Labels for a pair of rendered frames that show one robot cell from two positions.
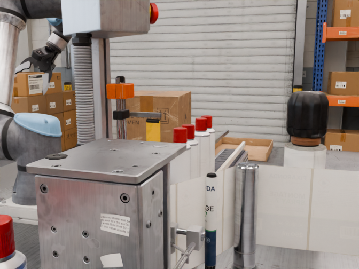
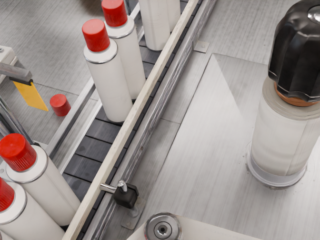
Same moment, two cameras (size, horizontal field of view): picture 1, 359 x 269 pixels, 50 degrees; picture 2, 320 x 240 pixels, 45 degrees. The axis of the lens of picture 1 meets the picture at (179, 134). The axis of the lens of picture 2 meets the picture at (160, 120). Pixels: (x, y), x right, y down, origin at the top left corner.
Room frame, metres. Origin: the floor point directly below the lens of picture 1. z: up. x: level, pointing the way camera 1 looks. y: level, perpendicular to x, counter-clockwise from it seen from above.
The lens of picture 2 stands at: (0.50, -0.15, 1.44)
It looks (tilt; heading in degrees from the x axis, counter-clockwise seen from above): 55 degrees down; 12
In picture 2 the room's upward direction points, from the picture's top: 10 degrees counter-clockwise
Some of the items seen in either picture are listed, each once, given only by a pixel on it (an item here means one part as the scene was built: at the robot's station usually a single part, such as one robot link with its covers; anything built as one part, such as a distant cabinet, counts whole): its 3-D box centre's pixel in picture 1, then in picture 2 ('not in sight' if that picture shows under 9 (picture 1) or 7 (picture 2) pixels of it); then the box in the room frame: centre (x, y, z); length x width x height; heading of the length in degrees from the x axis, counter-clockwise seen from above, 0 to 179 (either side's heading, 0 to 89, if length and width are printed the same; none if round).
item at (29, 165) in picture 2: not in sight; (43, 183); (0.70, 0.06, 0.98); 0.05 x 0.05 x 0.20
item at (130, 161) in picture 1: (115, 155); not in sight; (0.38, 0.06, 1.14); 0.14 x 0.11 x 0.01; 162
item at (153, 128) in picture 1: (153, 133); (29, 93); (0.77, 0.05, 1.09); 0.03 x 0.01 x 0.06; 72
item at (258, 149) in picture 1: (241, 148); not in sight; (1.76, -0.29, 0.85); 0.30 x 0.26 x 0.04; 162
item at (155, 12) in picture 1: (148, 13); not in sight; (0.73, 0.06, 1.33); 0.04 x 0.03 x 0.04; 37
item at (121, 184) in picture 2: not in sight; (128, 198); (0.72, -0.04, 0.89); 0.03 x 0.03 x 0.12; 72
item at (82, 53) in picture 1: (84, 94); not in sight; (0.69, 0.17, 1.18); 0.04 x 0.04 x 0.21
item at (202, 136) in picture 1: (200, 153); (153, 2); (1.07, -0.06, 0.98); 0.05 x 0.05 x 0.20
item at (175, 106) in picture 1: (156, 125); not in sight; (1.56, 0.09, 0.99); 0.30 x 0.24 x 0.27; 169
